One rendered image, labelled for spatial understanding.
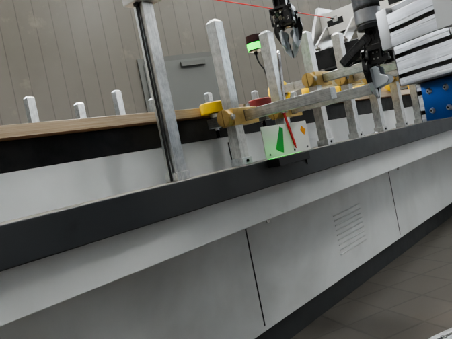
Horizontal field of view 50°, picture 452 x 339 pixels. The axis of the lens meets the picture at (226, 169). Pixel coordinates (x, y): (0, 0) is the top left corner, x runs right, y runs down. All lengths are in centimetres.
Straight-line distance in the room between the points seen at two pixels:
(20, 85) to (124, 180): 506
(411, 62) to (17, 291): 92
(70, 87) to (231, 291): 503
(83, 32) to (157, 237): 556
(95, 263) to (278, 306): 95
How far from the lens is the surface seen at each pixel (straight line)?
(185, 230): 124
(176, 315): 150
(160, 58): 126
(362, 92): 152
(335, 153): 181
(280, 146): 155
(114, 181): 136
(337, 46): 207
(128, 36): 671
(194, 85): 675
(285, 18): 157
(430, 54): 112
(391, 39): 119
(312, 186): 172
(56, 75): 643
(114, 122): 133
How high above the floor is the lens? 75
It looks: 2 degrees down
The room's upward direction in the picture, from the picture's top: 11 degrees counter-clockwise
